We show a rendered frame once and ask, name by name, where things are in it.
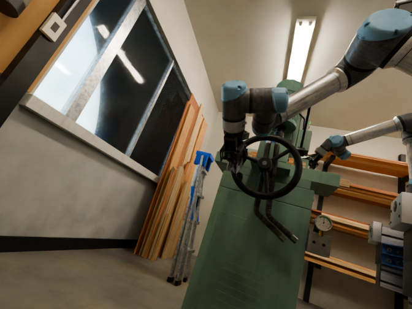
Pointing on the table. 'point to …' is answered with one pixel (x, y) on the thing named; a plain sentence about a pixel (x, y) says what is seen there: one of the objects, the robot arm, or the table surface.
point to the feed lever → (303, 135)
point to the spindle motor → (292, 85)
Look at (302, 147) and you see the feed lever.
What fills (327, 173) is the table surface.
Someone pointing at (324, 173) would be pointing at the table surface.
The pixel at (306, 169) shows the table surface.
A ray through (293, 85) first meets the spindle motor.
